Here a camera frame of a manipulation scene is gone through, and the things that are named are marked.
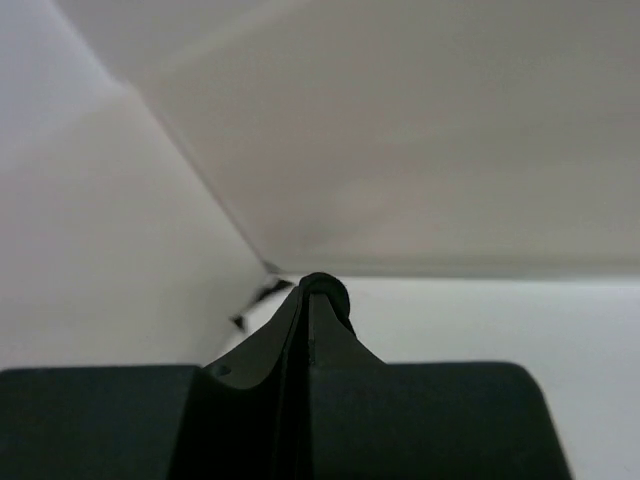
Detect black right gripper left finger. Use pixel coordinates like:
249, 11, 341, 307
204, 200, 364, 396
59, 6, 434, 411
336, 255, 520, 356
1, 285, 306, 479

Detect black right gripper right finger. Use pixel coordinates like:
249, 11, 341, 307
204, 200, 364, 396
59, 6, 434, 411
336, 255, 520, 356
308, 293, 571, 479

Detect black tank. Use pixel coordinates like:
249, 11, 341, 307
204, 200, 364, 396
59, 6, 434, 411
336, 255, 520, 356
230, 262, 293, 334
298, 272, 356, 335

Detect folded black tank top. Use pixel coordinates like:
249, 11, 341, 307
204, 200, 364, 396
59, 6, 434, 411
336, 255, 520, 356
230, 262, 293, 334

